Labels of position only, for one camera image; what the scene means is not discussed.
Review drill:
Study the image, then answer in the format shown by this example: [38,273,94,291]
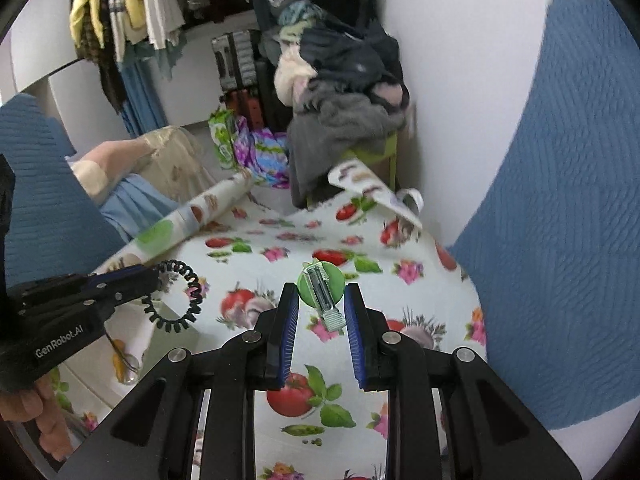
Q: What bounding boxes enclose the blue pillow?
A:
[1,94,124,287]
[452,0,639,429]

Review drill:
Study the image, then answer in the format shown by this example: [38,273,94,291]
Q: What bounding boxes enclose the green round hair clip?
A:
[296,259,346,333]

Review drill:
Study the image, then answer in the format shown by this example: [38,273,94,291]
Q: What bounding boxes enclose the blue pillow right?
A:
[452,0,639,429]

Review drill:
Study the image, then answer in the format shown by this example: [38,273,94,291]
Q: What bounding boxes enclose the black grey suitcase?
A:
[212,29,259,92]

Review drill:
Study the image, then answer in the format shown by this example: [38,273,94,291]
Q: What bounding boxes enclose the hanging yellow white clothes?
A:
[68,0,186,73]

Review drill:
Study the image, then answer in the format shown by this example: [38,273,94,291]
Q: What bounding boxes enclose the blue pillow left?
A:
[1,94,124,287]

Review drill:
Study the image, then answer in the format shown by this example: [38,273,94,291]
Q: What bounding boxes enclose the white cardboard box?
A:
[62,301,200,406]

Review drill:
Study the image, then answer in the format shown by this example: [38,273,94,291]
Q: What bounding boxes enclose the fruit-print tablecloth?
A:
[46,156,490,480]

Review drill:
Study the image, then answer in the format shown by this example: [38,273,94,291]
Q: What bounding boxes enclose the black spiral hair tie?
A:
[141,259,204,334]

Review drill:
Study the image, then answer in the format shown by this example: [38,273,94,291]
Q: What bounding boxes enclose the pile of dark clothes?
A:
[255,0,410,208]

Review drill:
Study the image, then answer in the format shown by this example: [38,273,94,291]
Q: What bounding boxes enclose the light blue cloth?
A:
[99,174,179,243]

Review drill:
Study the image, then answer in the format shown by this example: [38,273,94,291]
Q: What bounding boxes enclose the left hand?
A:
[1,375,73,462]

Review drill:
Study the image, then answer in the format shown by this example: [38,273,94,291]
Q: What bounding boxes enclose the orange pendant jewelry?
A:
[105,334,139,385]

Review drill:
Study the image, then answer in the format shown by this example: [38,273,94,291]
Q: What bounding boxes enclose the beige pink cushion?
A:
[70,126,215,206]

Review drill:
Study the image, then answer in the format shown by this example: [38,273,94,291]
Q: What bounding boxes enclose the purple green floral bag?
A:
[208,108,290,188]

